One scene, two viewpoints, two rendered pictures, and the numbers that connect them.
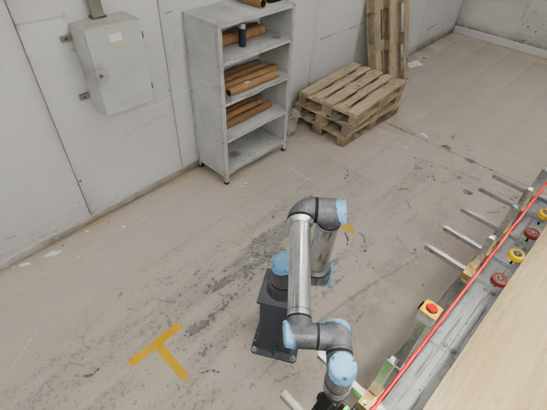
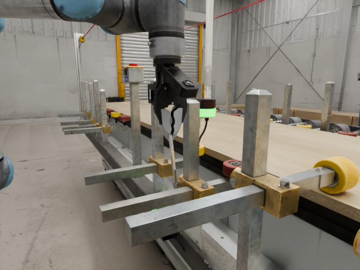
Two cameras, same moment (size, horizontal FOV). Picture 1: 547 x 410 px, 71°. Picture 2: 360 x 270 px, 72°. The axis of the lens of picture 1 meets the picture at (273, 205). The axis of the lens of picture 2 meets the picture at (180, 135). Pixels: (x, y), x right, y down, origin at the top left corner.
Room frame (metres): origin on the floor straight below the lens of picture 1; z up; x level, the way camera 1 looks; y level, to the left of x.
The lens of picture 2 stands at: (0.29, 0.36, 1.15)
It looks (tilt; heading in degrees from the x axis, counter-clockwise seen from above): 12 degrees down; 289
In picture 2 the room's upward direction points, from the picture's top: straight up
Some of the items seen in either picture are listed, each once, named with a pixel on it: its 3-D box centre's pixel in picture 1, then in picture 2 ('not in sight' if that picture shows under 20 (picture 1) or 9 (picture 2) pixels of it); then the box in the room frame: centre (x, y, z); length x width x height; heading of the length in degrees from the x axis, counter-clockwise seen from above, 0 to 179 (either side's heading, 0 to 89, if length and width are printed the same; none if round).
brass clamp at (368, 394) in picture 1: (370, 396); (160, 165); (0.65, -0.46, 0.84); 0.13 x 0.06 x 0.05; 137
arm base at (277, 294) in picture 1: (282, 283); not in sight; (1.34, -0.08, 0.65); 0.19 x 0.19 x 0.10
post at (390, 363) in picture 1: (378, 384); (157, 142); (0.67, -0.48, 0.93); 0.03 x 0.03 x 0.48; 47
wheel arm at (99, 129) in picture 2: (459, 266); (97, 129); (1.41, -1.09, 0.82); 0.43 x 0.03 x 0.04; 47
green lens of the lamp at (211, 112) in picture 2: not in sight; (205, 111); (0.45, -0.34, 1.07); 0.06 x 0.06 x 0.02
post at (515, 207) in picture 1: (497, 233); (97, 110); (1.58, -1.33, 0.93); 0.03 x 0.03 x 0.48; 47
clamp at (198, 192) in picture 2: not in sight; (195, 188); (0.47, -0.29, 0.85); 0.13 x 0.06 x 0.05; 137
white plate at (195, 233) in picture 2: not in sight; (179, 211); (0.53, -0.31, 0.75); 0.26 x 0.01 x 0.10; 137
